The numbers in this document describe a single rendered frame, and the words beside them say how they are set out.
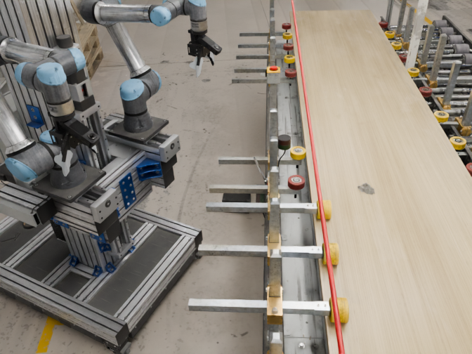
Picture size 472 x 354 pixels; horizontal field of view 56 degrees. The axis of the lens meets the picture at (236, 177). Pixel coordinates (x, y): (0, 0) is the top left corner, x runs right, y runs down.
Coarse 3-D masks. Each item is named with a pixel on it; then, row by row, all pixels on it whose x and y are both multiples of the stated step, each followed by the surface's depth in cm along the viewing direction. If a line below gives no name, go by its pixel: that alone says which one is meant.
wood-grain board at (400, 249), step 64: (320, 64) 316; (384, 64) 312; (320, 128) 245; (384, 128) 243; (384, 192) 198; (448, 192) 197; (384, 256) 168; (448, 256) 167; (384, 320) 146; (448, 320) 145
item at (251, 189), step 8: (216, 192) 213; (224, 192) 213; (232, 192) 213; (240, 192) 212; (248, 192) 212; (256, 192) 212; (264, 192) 211; (280, 192) 211; (288, 192) 210; (296, 192) 210
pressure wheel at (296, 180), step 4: (292, 176) 209; (296, 176) 209; (300, 176) 209; (288, 180) 207; (292, 180) 207; (296, 180) 207; (300, 180) 207; (304, 180) 207; (288, 184) 208; (292, 184) 205; (296, 184) 204; (300, 184) 204; (304, 184) 207; (292, 188) 206; (296, 188) 206; (300, 188) 206
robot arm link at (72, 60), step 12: (0, 36) 161; (0, 48) 158; (12, 48) 156; (24, 48) 153; (36, 48) 150; (48, 48) 149; (72, 48) 147; (0, 60) 162; (12, 60) 160; (24, 60) 154; (36, 60) 149; (60, 60) 141; (72, 60) 144; (84, 60) 148; (72, 72) 146
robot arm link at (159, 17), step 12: (84, 0) 197; (96, 0) 198; (84, 12) 195; (96, 12) 192; (108, 12) 191; (120, 12) 189; (132, 12) 187; (144, 12) 185; (156, 12) 180; (168, 12) 183; (156, 24) 184
